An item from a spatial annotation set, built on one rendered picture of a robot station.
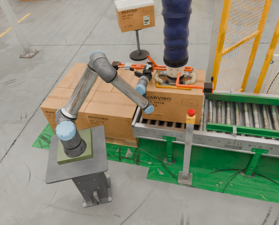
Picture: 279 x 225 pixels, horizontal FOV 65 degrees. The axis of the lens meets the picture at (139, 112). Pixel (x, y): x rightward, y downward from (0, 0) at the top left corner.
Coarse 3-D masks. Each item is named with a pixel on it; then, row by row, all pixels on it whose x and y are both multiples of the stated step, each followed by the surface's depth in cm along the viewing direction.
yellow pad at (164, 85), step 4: (164, 80) 214; (168, 80) 214; (156, 84) 211; (160, 84) 210; (164, 84) 209; (168, 84) 209; (172, 84) 208; (184, 84) 206; (176, 88) 207; (180, 88) 205; (184, 88) 204; (188, 88) 203
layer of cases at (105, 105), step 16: (80, 64) 334; (64, 80) 307; (96, 80) 300; (128, 80) 293; (48, 96) 285; (64, 96) 282; (96, 96) 275; (112, 96) 272; (48, 112) 276; (80, 112) 259; (96, 112) 254; (112, 112) 252; (128, 112) 249; (80, 128) 282; (112, 128) 265; (128, 128) 257
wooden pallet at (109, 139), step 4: (52, 128) 300; (108, 140) 291; (112, 140) 290; (116, 140) 289; (120, 140) 289; (124, 140) 288; (128, 140) 274; (132, 140) 272; (136, 140) 271; (120, 144) 285; (124, 144) 283; (128, 144) 280; (132, 144) 278; (136, 144) 276
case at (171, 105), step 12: (204, 72) 221; (192, 84) 209; (156, 96) 212; (168, 96) 208; (180, 96) 205; (192, 96) 201; (156, 108) 224; (168, 108) 219; (180, 108) 215; (192, 108) 212; (168, 120) 231; (180, 120) 227
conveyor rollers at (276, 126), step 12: (204, 96) 255; (204, 108) 244; (228, 108) 237; (252, 108) 237; (264, 108) 232; (156, 120) 236; (228, 120) 226; (264, 120) 222; (276, 120) 220; (228, 132) 215
